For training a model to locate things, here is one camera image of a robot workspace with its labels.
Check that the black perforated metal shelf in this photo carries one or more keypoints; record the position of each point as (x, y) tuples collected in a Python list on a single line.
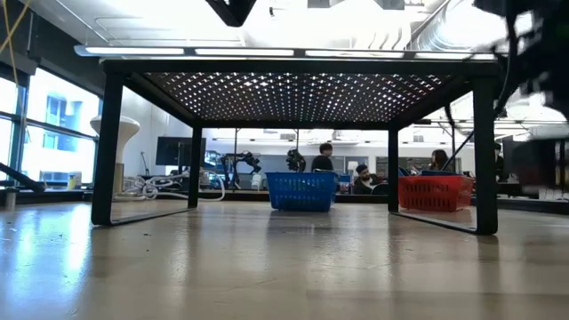
[(293, 95)]

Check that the person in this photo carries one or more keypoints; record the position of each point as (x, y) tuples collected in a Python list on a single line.
[(322, 160), (499, 164), (439, 160), (365, 180)]

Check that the blue plastic basket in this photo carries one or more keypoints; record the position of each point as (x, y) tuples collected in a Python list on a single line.
[(302, 191)]

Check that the long ceiling light strip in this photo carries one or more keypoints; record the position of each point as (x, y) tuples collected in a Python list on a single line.
[(266, 52)]

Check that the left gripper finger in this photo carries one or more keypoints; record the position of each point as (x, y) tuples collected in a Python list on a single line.
[(233, 11)]

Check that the background black robot arm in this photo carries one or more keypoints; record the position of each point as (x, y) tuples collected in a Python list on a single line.
[(242, 162), (295, 161)]

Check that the black computer monitor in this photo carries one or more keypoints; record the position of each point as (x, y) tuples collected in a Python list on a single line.
[(175, 151)]

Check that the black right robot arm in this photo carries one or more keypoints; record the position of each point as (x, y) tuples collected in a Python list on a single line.
[(542, 49)]

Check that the red plastic basket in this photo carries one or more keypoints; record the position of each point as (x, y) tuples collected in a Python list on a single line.
[(433, 193)]

